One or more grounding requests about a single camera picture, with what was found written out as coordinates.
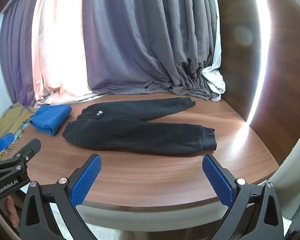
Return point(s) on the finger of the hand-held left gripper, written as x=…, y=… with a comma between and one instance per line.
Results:
x=3, y=142
x=30, y=148

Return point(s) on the person's left hand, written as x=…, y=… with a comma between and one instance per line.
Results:
x=12, y=211

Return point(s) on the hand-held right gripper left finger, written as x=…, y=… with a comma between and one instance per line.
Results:
x=86, y=180

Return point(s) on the yellow plaid blanket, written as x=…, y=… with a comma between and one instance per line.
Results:
x=10, y=117

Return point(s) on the blue folded cloth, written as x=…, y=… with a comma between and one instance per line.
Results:
x=51, y=117

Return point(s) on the black pants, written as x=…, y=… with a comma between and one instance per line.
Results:
x=140, y=135

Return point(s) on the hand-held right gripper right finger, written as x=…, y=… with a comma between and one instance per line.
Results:
x=218, y=182

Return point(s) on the grey purple curtain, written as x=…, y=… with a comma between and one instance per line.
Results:
x=140, y=42

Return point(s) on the pink curtain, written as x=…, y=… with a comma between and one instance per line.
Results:
x=57, y=42

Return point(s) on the white cloth behind curtain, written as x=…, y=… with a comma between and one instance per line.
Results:
x=215, y=80

